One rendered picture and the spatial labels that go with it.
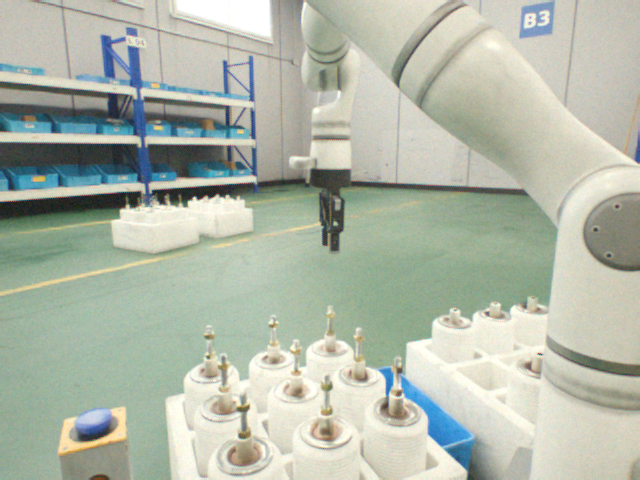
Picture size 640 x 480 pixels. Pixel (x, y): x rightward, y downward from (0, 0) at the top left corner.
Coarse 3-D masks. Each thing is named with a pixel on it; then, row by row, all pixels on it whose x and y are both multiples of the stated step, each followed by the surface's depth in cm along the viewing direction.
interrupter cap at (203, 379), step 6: (198, 366) 80; (204, 366) 80; (192, 372) 78; (198, 372) 78; (204, 372) 79; (228, 372) 78; (192, 378) 76; (198, 378) 76; (204, 378) 76; (210, 378) 76; (216, 378) 76
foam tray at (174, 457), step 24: (240, 384) 88; (168, 408) 80; (168, 432) 84; (192, 432) 73; (264, 432) 73; (360, 432) 73; (192, 456) 68; (288, 456) 68; (360, 456) 68; (432, 456) 68
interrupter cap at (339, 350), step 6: (318, 342) 90; (324, 342) 90; (336, 342) 90; (342, 342) 90; (312, 348) 87; (318, 348) 88; (324, 348) 88; (336, 348) 88; (342, 348) 87; (318, 354) 85; (324, 354) 85; (330, 354) 85; (336, 354) 85; (342, 354) 85
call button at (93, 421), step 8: (96, 408) 54; (104, 408) 54; (80, 416) 53; (88, 416) 53; (96, 416) 53; (104, 416) 53; (80, 424) 51; (88, 424) 51; (96, 424) 51; (104, 424) 52; (80, 432) 51; (88, 432) 51; (96, 432) 52
